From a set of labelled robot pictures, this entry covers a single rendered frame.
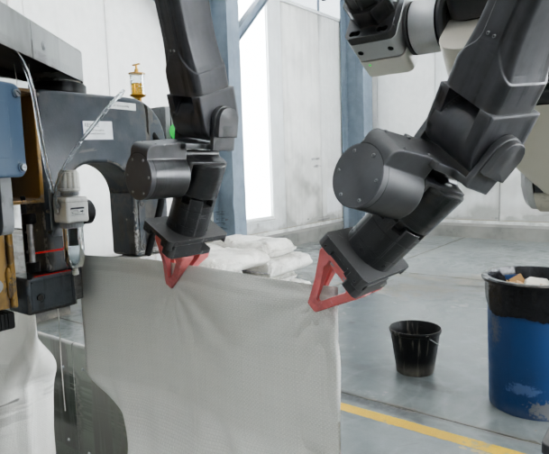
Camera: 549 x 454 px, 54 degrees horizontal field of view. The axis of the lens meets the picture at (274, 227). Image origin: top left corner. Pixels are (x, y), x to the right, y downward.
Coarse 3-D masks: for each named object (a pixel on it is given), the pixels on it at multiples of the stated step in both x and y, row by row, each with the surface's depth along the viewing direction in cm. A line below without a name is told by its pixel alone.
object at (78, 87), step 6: (36, 84) 86; (42, 84) 86; (48, 84) 86; (54, 84) 86; (60, 84) 86; (66, 84) 86; (72, 84) 87; (78, 84) 88; (54, 90) 86; (60, 90) 86; (66, 90) 87; (72, 90) 87; (78, 90) 88; (84, 90) 90
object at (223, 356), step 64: (128, 320) 86; (192, 320) 76; (256, 320) 66; (320, 320) 61; (128, 384) 87; (192, 384) 78; (256, 384) 68; (320, 384) 62; (128, 448) 78; (192, 448) 73; (256, 448) 68; (320, 448) 63
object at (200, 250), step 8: (176, 248) 71; (184, 248) 72; (192, 248) 73; (200, 248) 74; (208, 248) 76; (168, 256) 71; (176, 256) 72; (184, 256) 73; (200, 256) 75; (192, 264) 76
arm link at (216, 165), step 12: (192, 156) 69; (204, 156) 70; (216, 156) 71; (192, 168) 69; (204, 168) 69; (216, 168) 69; (192, 180) 69; (204, 180) 69; (216, 180) 70; (192, 192) 70; (204, 192) 70; (216, 192) 72
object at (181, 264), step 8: (160, 240) 75; (160, 248) 76; (160, 256) 78; (192, 256) 74; (168, 264) 78; (176, 264) 75; (184, 264) 74; (168, 272) 78; (176, 272) 76; (168, 280) 78; (176, 280) 77
